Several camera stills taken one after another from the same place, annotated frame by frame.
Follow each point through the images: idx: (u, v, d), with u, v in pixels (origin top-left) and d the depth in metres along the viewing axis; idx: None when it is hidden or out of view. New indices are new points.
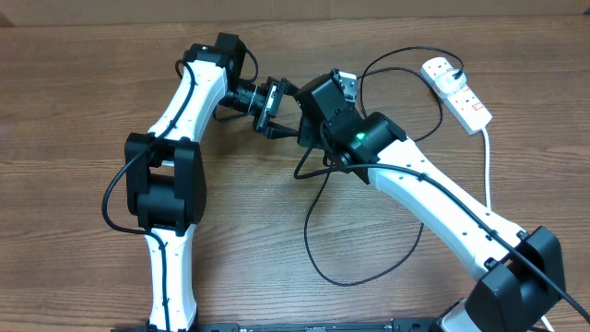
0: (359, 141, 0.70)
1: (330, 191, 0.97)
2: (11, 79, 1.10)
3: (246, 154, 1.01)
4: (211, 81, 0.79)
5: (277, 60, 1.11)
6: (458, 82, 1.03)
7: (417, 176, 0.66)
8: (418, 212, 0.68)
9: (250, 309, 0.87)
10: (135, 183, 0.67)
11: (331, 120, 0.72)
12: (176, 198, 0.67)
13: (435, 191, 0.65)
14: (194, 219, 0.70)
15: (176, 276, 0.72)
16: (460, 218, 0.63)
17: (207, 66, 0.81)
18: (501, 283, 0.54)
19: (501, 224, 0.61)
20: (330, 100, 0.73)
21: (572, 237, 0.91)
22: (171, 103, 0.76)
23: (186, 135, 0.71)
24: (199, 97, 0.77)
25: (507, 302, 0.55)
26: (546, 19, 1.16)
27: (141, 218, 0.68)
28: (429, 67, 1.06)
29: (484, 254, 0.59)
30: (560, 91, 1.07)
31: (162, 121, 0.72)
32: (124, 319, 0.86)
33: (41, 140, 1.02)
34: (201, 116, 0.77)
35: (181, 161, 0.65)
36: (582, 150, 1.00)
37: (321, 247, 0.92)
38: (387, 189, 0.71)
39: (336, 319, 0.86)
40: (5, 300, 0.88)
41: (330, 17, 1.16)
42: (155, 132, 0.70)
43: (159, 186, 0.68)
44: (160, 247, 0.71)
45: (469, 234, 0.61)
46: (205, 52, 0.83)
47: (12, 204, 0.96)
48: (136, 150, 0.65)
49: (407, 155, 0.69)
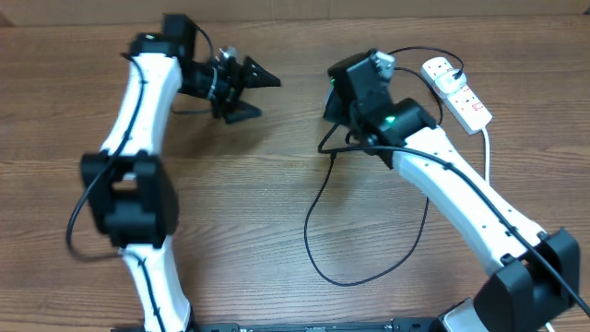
0: (388, 124, 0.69)
1: (331, 190, 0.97)
2: (11, 79, 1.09)
3: (245, 154, 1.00)
4: (161, 77, 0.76)
5: (277, 60, 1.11)
6: (458, 82, 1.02)
7: (443, 165, 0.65)
8: (439, 203, 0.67)
9: (250, 309, 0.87)
10: (99, 206, 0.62)
11: (362, 100, 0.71)
12: (143, 216, 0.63)
13: (461, 183, 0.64)
14: (168, 232, 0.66)
15: (160, 289, 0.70)
16: (483, 211, 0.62)
17: (156, 62, 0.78)
18: (514, 278, 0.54)
19: (522, 222, 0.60)
20: (364, 80, 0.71)
21: (572, 237, 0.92)
22: (123, 111, 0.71)
23: (143, 146, 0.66)
24: (152, 96, 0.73)
25: (518, 300, 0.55)
26: (547, 19, 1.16)
27: (112, 237, 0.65)
28: (429, 67, 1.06)
29: (501, 250, 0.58)
30: (560, 91, 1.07)
31: (115, 134, 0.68)
32: (124, 319, 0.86)
33: (41, 139, 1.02)
34: (157, 115, 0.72)
35: (141, 180, 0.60)
36: (582, 150, 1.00)
37: (322, 247, 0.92)
38: (413, 177, 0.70)
39: (336, 319, 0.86)
40: (5, 300, 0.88)
41: (330, 17, 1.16)
42: (109, 148, 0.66)
43: (124, 204, 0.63)
44: (139, 264, 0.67)
45: (489, 228, 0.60)
46: (149, 41, 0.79)
47: (12, 203, 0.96)
48: (92, 171, 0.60)
49: (435, 142, 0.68)
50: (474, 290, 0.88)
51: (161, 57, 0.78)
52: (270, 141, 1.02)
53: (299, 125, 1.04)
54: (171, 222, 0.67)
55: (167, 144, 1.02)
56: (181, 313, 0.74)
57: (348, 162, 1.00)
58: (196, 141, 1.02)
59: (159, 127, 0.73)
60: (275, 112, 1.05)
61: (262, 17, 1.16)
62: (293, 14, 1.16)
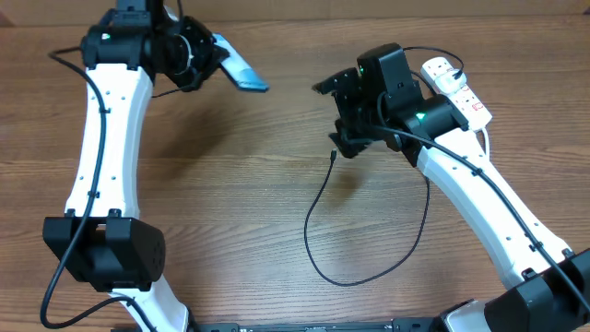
0: (418, 121, 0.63)
1: (331, 190, 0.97)
2: (10, 79, 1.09)
3: (245, 154, 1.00)
4: (127, 100, 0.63)
5: (277, 60, 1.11)
6: (458, 82, 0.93)
7: (473, 171, 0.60)
8: (462, 208, 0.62)
9: (250, 309, 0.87)
10: (72, 266, 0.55)
11: (392, 92, 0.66)
12: (124, 270, 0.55)
13: (488, 190, 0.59)
14: (156, 278, 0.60)
15: (154, 314, 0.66)
16: (505, 219, 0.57)
17: (116, 77, 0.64)
18: (535, 294, 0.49)
19: (548, 237, 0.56)
20: (395, 73, 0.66)
21: (572, 237, 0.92)
22: (85, 150, 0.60)
23: (112, 203, 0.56)
24: (118, 127, 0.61)
25: (536, 316, 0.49)
26: (547, 19, 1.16)
27: (99, 286, 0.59)
28: (429, 67, 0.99)
29: (524, 264, 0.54)
30: (560, 91, 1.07)
31: (77, 186, 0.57)
32: (124, 320, 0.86)
33: (41, 139, 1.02)
34: (127, 153, 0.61)
35: (116, 245, 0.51)
36: (582, 150, 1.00)
37: (323, 246, 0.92)
38: (434, 177, 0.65)
39: (336, 319, 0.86)
40: (5, 300, 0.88)
41: (330, 17, 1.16)
42: (74, 207, 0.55)
43: (101, 259, 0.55)
44: (130, 303, 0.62)
45: (513, 240, 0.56)
46: (106, 44, 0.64)
47: (11, 203, 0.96)
48: (59, 237, 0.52)
49: (466, 145, 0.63)
50: (474, 290, 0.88)
51: (123, 69, 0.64)
52: (269, 142, 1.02)
53: (299, 126, 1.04)
54: (158, 266, 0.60)
55: (168, 144, 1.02)
56: (179, 323, 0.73)
57: (351, 161, 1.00)
58: (196, 142, 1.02)
59: (133, 165, 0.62)
60: (275, 112, 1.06)
61: (261, 16, 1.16)
62: (292, 14, 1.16)
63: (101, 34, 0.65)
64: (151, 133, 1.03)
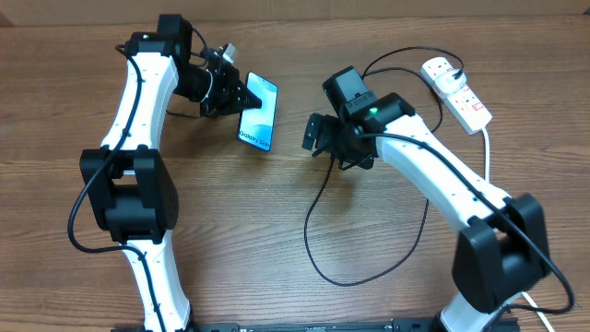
0: (371, 114, 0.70)
1: (332, 191, 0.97)
2: (9, 80, 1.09)
3: (246, 156, 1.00)
4: (159, 76, 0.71)
5: (277, 60, 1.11)
6: (458, 82, 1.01)
7: (418, 145, 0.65)
8: (418, 182, 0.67)
9: (250, 309, 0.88)
10: (96, 201, 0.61)
11: (350, 101, 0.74)
12: (143, 209, 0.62)
13: (434, 160, 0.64)
14: (170, 225, 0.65)
15: (160, 282, 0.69)
16: (450, 180, 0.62)
17: (152, 58, 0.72)
18: (479, 234, 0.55)
19: (489, 189, 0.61)
20: (351, 88, 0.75)
21: (571, 237, 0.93)
22: (121, 107, 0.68)
23: (144, 143, 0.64)
24: (148, 95, 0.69)
25: (485, 255, 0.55)
26: (547, 18, 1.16)
27: (114, 233, 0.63)
28: (429, 67, 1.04)
29: (467, 212, 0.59)
30: (560, 91, 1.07)
31: (113, 130, 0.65)
32: (124, 319, 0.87)
33: (41, 140, 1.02)
34: (156, 116, 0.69)
35: (141, 173, 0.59)
36: (582, 150, 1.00)
37: (322, 246, 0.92)
38: (392, 159, 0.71)
39: (336, 318, 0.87)
40: (5, 300, 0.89)
41: (330, 17, 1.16)
42: (109, 144, 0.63)
43: (124, 199, 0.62)
44: (140, 258, 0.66)
45: (458, 195, 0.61)
46: (146, 41, 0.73)
47: (11, 204, 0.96)
48: (93, 166, 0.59)
49: (411, 126, 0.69)
50: None
51: (157, 55, 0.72)
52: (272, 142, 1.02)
53: (300, 125, 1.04)
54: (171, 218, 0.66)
55: (167, 144, 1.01)
56: (181, 312, 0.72)
57: None
58: (196, 141, 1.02)
59: (158, 131, 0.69)
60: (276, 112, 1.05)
61: (261, 16, 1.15)
62: (292, 14, 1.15)
63: (143, 35, 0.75)
64: None
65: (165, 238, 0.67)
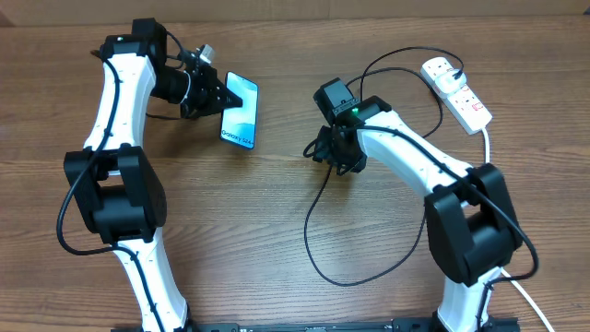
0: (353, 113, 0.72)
1: (332, 191, 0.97)
2: (10, 80, 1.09)
3: (246, 155, 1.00)
4: (137, 75, 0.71)
5: (276, 60, 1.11)
6: (458, 82, 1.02)
7: (391, 133, 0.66)
8: (395, 168, 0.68)
9: (250, 309, 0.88)
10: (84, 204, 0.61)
11: (336, 107, 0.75)
12: (131, 207, 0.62)
13: (407, 144, 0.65)
14: (159, 221, 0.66)
15: (156, 282, 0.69)
16: (418, 157, 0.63)
17: (128, 59, 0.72)
18: (442, 200, 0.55)
19: (454, 161, 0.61)
20: (338, 96, 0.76)
21: (571, 237, 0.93)
22: (100, 109, 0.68)
23: (125, 140, 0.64)
24: (127, 94, 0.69)
25: (449, 220, 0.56)
26: (547, 18, 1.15)
27: (105, 235, 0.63)
28: (429, 67, 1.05)
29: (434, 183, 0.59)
30: (560, 91, 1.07)
31: (94, 132, 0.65)
32: (124, 319, 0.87)
33: (41, 140, 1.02)
34: (135, 115, 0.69)
35: (125, 172, 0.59)
36: (583, 150, 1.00)
37: (323, 246, 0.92)
38: (371, 150, 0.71)
39: (336, 318, 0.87)
40: (6, 300, 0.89)
41: (330, 17, 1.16)
42: (90, 145, 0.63)
43: (112, 200, 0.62)
44: (133, 258, 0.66)
45: (426, 169, 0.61)
46: (120, 42, 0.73)
47: (11, 204, 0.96)
48: (76, 170, 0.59)
49: (387, 119, 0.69)
50: None
51: (133, 56, 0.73)
52: (270, 142, 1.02)
53: (299, 125, 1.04)
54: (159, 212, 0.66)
55: (167, 143, 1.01)
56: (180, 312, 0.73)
57: None
58: (195, 141, 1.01)
59: (138, 129, 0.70)
60: (276, 112, 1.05)
61: (261, 17, 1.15)
62: (292, 14, 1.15)
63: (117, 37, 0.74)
64: (150, 132, 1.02)
65: (156, 235, 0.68)
